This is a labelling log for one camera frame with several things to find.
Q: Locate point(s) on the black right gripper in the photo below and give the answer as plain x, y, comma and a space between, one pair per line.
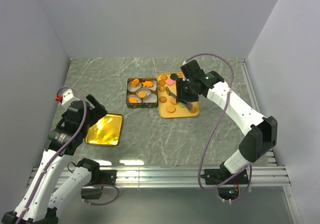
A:
181, 95

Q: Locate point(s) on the black round cookie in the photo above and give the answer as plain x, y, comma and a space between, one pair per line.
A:
173, 76

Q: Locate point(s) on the pink round cookie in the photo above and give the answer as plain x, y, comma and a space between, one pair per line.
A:
170, 82

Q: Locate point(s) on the round tan sandwich cookie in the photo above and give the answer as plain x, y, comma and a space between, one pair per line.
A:
170, 109

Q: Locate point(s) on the swirl brown cookie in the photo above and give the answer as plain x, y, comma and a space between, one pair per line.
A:
163, 77

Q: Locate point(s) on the metal tongs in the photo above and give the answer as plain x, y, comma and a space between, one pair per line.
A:
187, 104

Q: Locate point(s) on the green cookie tin box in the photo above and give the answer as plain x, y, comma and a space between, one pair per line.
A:
150, 101

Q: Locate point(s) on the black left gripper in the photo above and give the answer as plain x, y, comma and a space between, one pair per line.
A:
98, 110

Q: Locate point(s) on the gold tin lid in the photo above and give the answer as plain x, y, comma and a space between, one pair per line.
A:
106, 132

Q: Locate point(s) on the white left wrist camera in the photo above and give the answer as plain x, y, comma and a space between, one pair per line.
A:
66, 98

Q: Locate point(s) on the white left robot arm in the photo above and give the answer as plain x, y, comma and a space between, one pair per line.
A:
43, 202

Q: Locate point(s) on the flower shaped brown cookie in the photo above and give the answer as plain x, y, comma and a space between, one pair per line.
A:
193, 110

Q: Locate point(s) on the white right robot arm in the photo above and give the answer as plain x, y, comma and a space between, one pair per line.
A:
260, 132

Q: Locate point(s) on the aluminium mounting rail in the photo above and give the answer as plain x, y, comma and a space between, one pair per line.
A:
186, 176

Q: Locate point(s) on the gold cookie tray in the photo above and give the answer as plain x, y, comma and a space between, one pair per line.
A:
164, 101

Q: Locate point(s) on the orange fish cookie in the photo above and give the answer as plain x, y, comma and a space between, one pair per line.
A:
147, 84
135, 83

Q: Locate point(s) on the round orange chip cookie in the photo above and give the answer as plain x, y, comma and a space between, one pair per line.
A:
142, 94

